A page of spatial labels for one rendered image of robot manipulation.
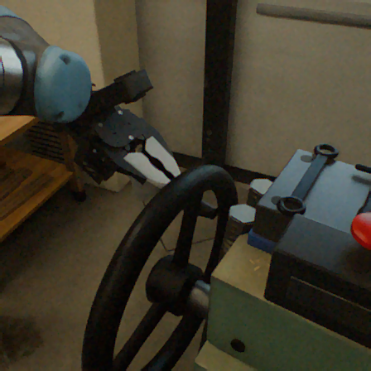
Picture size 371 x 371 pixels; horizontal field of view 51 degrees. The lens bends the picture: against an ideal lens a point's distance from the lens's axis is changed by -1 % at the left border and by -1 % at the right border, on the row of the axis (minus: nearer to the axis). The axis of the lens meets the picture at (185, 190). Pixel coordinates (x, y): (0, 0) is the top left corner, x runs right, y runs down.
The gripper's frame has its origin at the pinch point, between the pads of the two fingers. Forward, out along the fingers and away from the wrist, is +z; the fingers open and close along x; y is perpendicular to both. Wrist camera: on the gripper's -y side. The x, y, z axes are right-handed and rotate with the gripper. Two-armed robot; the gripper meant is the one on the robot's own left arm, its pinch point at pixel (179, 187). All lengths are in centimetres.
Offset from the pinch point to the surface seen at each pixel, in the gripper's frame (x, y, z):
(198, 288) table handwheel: 10.5, -1.9, 9.5
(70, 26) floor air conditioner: -69, 55, -74
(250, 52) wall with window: -107, 37, -21
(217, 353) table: 18.1, -8.7, 12.8
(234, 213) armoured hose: 12.3, -16.4, 5.7
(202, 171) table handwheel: 5.7, -10.9, 1.2
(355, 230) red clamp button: 15.1, -25.1, 10.7
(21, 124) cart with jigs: -35, 71, -57
